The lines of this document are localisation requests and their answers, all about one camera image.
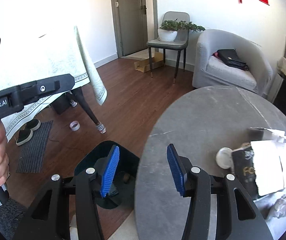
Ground white board panel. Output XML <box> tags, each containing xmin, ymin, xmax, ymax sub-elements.
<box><xmin>268</xmin><ymin>75</ymin><xmax>284</xmax><ymax>103</ymax></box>

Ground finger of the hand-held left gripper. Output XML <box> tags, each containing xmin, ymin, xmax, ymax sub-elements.
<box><xmin>10</xmin><ymin>74</ymin><xmax>75</xmax><ymax>105</ymax></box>

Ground white and red cardboard box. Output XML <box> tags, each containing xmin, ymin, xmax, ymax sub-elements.
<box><xmin>250</xmin><ymin>127</ymin><xmax>286</xmax><ymax>196</ymax></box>

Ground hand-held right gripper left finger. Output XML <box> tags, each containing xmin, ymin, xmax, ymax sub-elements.
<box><xmin>12</xmin><ymin>145</ymin><xmax>120</xmax><ymax>240</ymax></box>

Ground grey door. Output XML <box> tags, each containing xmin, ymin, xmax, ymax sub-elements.
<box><xmin>110</xmin><ymin>0</ymin><xmax>156</xmax><ymax>57</ymax></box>

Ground flat brown cardboard box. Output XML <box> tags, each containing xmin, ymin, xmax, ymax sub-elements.
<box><xmin>134</xmin><ymin>52</ymin><xmax>165</xmax><ymax>73</ymax></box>

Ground black trash bin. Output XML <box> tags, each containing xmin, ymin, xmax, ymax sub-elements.
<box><xmin>74</xmin><ymin>140</ymin><xmax>140</xmax><ymax>209</ymax></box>

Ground white paper ball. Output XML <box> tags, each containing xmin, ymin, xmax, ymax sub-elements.
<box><xmin>265</xmin><ymin>192</ymin><xmax>286</xmax><ymax>220</ymax></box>

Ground white round cap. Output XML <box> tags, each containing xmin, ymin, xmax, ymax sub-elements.
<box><xmin>216</xmin><ymin>147</ymin><xmax>233</xmax><ymax>170</ymax></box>

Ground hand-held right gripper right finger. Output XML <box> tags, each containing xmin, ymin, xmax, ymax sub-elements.
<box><xmin>167</xmin><ymin>144</ymin><xmax>273</xmax><ymax>240</ymax></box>

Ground black printed box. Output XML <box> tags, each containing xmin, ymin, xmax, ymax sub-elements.
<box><xmin>231</xmin><ymin>146</ymin><xmax>260</xmax><ymax>200</ymax></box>

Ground black slip-on shoe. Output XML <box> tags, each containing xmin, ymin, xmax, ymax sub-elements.
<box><xmin>16</xmin><ymin>129</ymin><xmax>33</xmax><ymax>147</ymax></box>
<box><xmin>24</xmin><ymin>119</ymin><xmax>41</xmax><ymax>132</ymax></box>

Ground person's dark grey clothing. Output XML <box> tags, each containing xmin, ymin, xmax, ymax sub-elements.
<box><xmin>0</xmin><ymin>197</ymin><xmax>29</xmax><ymax>240</ymax></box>

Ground black table leg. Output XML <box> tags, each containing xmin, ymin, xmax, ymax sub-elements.
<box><xmin>74</xmin><ymin>87</ymin><xmax>107</xmax><ymax>134</ymax></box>
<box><xmin>67</xmin><ymin>92</ymin><xmax>78</xmax><ymax>108</ymax></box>

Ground potted plant in white pot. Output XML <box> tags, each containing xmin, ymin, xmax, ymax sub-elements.
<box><xmin>157</xmin><ymin>20</ymin><xmax>206</xmax><ymax>42</ymax></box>

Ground pale green patterned tablecloth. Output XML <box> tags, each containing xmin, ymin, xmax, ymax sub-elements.
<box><xmin>0</xmin><ymin>25</ymin><xmax>108</xmax><ymax>143</ymax></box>

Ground grey dining chair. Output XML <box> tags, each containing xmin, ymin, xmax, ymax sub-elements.
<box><xmin>147</xmin><ymin>12</ymin><xmax>190</xmax><ymax>84</ymax></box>

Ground dark striped floor mat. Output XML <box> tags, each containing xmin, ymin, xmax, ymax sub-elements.
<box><xmin>16</xmin><ymin>120</ymin><xmax>53</xmax><ymax>174</ymax></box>

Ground black handbag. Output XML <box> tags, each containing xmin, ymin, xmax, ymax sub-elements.
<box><xmin>217</xmin><ymin>49</ymin><xmax>249</xmax><ymax>70</ymax></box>

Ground grey armchair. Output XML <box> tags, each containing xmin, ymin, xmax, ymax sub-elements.
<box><xmin>192</xmin><ymin>29</ymin><xmax>273</xmax><ymax>98</ymax></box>

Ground dark box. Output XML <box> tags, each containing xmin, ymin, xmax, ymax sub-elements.
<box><xmin>52</xmin><ymin>94</ymin><xmax>71</xmax><ymax>115</ymax></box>

